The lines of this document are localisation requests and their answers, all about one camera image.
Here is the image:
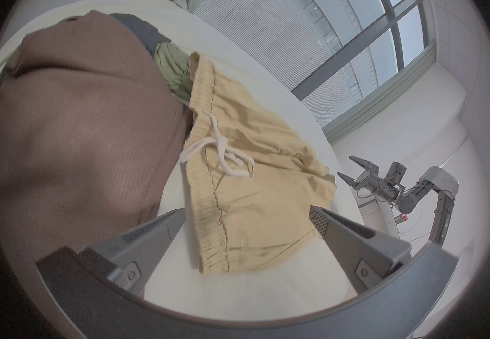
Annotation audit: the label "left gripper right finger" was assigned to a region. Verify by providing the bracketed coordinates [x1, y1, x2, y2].
[308, 205, 413, 297]

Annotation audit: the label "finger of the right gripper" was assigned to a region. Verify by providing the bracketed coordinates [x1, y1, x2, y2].
[348, 155, 379, 176]
[337, 172, 360, 190]

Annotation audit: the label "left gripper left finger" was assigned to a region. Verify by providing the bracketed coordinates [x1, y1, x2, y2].
[78, 208, 187, 298]

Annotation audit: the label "beige shorts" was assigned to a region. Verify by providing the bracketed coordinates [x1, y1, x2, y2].
[179, 52, 337, 275]

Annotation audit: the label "bed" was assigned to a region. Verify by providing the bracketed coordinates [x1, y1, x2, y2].
[0, 0, 364, 315]

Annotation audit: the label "brown garment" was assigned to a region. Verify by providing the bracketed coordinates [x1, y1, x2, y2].
[0, 11, 192, 250]

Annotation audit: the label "window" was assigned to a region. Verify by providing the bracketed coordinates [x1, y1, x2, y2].
[188, 0, 437, 143]

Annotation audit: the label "green garment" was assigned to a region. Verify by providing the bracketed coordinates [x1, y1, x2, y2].
[153, 43, 192, 104]

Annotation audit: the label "black garment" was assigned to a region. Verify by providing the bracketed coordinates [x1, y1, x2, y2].
[109, 13, 173, 58]

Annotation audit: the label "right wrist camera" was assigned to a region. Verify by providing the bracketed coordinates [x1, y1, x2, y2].
[386, 162, 407, 187]

